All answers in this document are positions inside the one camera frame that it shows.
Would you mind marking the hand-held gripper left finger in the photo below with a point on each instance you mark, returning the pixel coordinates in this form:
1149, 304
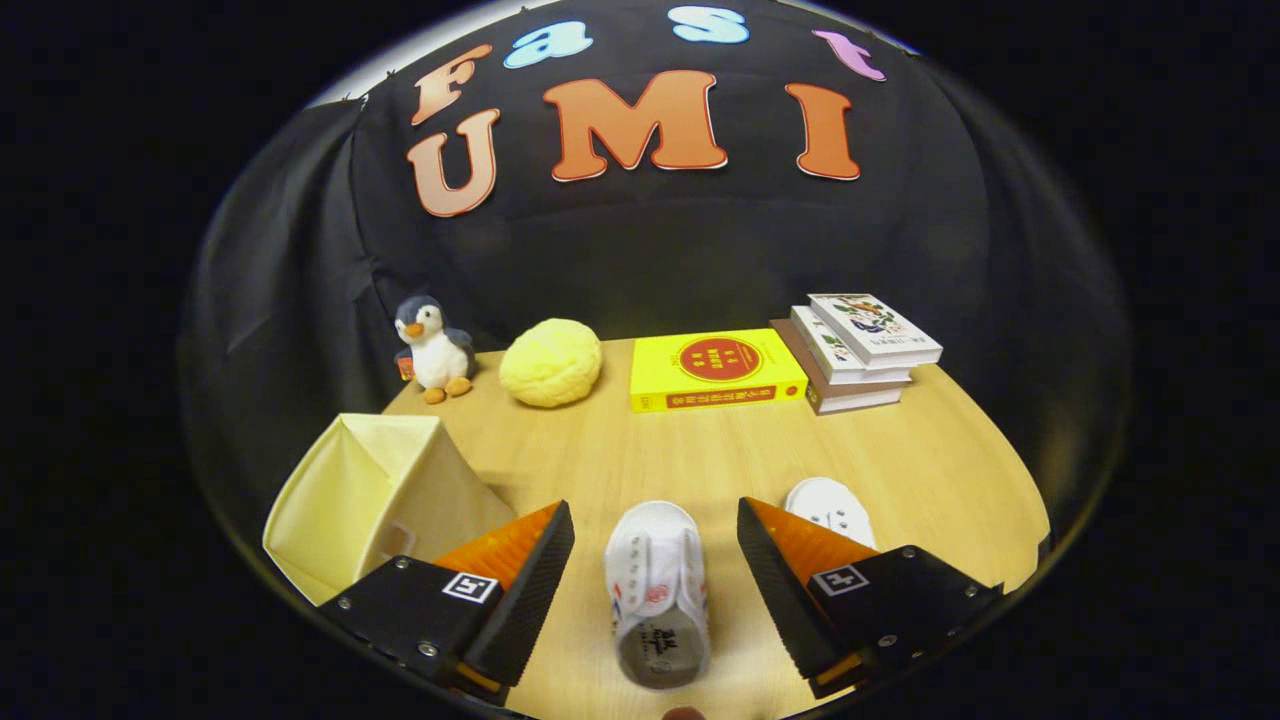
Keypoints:
530, 590

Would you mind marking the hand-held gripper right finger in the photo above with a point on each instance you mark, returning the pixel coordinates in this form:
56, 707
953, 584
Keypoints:
785, 590

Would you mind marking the white canvas shoe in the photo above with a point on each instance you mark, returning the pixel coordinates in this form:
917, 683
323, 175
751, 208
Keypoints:
655, 580
830, 505

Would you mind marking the beige fabric storage box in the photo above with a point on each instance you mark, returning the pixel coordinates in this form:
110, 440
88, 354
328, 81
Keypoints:
350, 500

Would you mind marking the yellow round plush cushion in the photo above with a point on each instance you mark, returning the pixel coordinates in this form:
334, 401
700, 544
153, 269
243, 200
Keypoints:
550, 363

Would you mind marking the yellow book with red circle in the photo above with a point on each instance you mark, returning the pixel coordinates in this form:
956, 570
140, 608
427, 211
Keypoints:
715, 365

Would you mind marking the brown cover book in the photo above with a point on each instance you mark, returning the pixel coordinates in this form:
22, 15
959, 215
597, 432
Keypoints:
790, 350

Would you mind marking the white floral book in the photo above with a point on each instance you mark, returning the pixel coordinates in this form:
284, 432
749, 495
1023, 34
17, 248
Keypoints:
875, 328
820, 350

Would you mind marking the penguin plush toy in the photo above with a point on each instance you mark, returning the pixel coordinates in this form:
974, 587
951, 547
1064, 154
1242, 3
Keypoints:
437, 355

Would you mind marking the black backdrop cloth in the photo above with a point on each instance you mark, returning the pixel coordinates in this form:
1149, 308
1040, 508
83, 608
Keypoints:
650, 260

